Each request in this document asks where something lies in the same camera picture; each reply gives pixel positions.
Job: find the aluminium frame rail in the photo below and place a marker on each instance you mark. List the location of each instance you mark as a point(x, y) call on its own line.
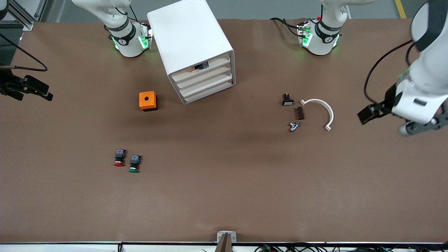
point(26, 21)

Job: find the brown terminal block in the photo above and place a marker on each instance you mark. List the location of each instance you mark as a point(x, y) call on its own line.
point(300, 113)

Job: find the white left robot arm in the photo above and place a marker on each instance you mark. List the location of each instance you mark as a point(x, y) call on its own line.
point(427, 77)

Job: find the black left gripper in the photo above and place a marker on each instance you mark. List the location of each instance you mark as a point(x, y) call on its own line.
point(387, 99)

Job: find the black white rectangular switch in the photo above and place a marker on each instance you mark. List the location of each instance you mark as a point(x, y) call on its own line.
point(287, 100)

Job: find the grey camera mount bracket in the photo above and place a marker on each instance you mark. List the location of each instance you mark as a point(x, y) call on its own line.
point(226, 238)

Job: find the red push button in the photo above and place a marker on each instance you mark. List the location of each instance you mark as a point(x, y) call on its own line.
point(119, 157)

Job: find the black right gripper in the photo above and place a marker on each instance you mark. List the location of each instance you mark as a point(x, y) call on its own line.
point(7, 86)

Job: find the silver key switch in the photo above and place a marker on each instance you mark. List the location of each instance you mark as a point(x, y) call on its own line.
point(294, 126)

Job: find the white curved plastic bracket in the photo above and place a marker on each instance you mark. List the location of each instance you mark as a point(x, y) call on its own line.
point(316, 100)

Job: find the green push button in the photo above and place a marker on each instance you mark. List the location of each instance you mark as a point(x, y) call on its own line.
point(134, 163)

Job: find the white table edge rail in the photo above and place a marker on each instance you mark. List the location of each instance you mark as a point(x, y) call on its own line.
point(70, 247)

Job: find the orange button enclosure box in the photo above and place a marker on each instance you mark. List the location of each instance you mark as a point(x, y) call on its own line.
point(147, 99)

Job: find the yellow push button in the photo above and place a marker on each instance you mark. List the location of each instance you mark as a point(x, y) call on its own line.
point(201, 65)

